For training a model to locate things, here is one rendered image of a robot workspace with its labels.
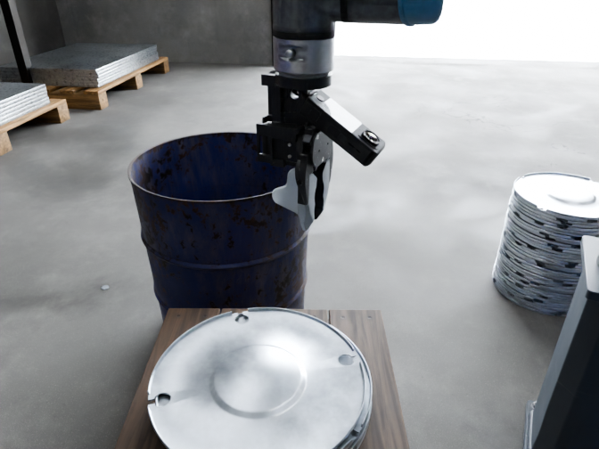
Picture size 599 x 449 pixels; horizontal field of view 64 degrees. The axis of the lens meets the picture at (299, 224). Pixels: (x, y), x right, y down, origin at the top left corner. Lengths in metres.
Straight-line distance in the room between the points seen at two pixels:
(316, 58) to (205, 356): 0.43
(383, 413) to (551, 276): 0.88
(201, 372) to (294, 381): 0.13
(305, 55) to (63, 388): 1.00
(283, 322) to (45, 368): 0.78
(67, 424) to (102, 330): 0.30
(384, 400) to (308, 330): 0.15
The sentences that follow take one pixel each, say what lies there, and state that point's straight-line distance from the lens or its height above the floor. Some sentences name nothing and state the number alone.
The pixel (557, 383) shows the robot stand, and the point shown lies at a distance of 1.03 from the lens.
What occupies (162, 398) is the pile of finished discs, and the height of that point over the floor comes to 0.39.
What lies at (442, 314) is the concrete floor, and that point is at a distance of 1.46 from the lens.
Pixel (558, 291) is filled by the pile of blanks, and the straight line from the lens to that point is 1.52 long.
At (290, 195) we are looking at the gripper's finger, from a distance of 0.66.
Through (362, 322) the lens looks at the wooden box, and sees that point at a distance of 0.85.
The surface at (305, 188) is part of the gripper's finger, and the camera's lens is 0.62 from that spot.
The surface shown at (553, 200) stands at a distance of 1.48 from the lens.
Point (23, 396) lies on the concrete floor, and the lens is 1.35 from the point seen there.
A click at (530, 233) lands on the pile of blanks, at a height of 0.23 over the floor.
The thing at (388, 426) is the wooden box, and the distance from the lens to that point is 0.71.
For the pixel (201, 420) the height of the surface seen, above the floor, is 0.39.
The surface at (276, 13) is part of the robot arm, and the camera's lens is 0.60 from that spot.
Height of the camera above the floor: 0.90
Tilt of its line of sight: 29 degrees down
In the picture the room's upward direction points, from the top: straight up
